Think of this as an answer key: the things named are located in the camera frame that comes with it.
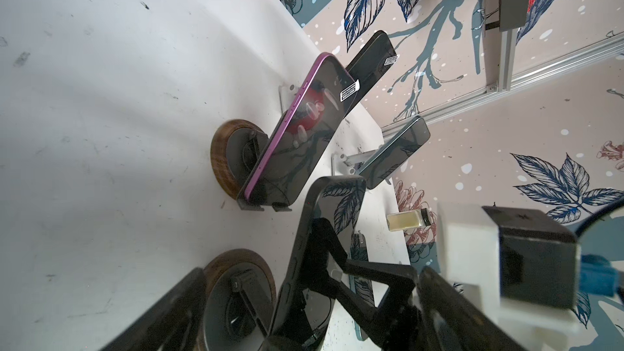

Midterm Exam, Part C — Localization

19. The yellow liquid jar black lid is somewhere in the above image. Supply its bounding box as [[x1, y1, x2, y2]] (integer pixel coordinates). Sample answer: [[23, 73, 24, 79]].
[[386, 208, 434, 232]]

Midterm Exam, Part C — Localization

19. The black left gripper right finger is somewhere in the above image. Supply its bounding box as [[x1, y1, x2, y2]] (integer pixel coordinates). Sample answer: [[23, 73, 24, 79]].
[[309, 218, 419, 350]]

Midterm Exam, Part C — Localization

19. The purple edged phone on stand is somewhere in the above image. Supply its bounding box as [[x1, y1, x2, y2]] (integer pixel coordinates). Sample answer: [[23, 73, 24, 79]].
[[241, 53, 360, 207]]

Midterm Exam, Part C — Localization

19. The clear acrylic phone stand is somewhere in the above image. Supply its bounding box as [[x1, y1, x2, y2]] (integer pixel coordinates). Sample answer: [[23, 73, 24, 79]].
[[331, 148, 387, 180]]

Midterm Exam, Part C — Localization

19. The wooden round phone stand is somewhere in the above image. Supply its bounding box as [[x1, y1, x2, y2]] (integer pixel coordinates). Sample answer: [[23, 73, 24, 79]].
[[195, 249, 276, 350]]

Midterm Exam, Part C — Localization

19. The black phone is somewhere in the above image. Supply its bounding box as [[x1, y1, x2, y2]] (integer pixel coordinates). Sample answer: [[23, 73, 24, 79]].
[[345, 30, 397, 115], [261, 175, 367, 350], [356, 116, 431, 189]]

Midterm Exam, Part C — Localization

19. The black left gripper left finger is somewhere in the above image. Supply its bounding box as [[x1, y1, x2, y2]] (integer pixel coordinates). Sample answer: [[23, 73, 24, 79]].
[[103, 267, 206, 350]]

